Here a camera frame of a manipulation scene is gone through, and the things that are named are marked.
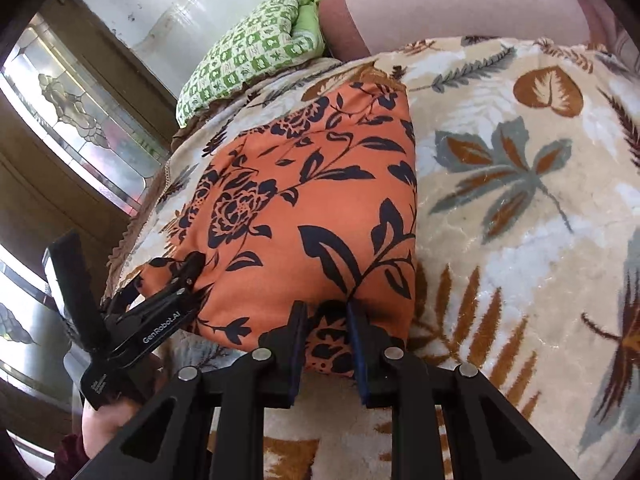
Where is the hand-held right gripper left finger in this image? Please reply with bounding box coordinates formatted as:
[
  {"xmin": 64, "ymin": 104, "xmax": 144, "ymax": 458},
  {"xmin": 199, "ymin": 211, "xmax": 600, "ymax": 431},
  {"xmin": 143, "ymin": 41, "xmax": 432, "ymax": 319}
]
[{"xmin": 72, "ymin": 301, "xmax": 308, "ymax": 480}]

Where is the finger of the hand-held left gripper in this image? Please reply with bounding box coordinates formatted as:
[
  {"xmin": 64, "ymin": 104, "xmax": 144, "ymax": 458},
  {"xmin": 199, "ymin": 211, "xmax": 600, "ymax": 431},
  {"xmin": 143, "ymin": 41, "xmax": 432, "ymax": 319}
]
[
  {"xmin": 102, "ymin": 257, "xmax": 173, "ymax": 320},
  {"xmin": 170, "ymin": 251, "xmax": 207, "ymax": 298}
]

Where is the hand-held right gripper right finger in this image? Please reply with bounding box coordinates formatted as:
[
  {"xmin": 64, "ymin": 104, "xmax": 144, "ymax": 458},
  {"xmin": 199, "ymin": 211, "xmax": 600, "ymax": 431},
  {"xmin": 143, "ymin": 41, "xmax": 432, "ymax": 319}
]
[{"xmin": 345, "ymin": 302, "xmax": 576, "ymax": 480}]

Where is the orange floral garment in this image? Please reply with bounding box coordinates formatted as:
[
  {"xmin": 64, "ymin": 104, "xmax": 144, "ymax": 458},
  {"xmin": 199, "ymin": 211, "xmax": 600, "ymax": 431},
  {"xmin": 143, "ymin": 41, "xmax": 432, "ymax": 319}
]
[{"xmin": 135, "ymin": 80, "xmax": 418, "ymax": 376}]

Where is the person's left hand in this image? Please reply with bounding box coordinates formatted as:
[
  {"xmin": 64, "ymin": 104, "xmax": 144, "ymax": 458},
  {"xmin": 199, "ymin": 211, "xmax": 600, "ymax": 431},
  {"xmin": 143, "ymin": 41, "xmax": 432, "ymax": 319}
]
[{"xmin": 81, "ymin": 355, "xmax": 167, "ymax": 457}]

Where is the wooden stained glass cabinet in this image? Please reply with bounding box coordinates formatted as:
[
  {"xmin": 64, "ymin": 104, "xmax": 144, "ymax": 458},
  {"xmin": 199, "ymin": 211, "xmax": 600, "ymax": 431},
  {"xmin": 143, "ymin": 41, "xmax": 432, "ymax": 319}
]
[{"xmin": 0, "ymin": 0, "xmax": 178, "ymax": 461}]

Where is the beige leaf-print blanket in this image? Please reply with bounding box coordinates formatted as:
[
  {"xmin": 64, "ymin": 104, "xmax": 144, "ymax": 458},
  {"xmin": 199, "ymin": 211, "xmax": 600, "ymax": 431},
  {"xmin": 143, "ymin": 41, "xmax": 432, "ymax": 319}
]
[{"xmin": 107, "ymin": 35, "xmax": 640, "ymax": 480}]

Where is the green patterned pillow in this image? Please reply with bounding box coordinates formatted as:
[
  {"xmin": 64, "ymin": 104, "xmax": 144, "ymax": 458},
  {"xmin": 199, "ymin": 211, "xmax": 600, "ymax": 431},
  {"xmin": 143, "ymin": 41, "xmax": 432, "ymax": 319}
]
[{"xmin": 176, "ymin": 0, "xmax": 328, "ymax": 128}]

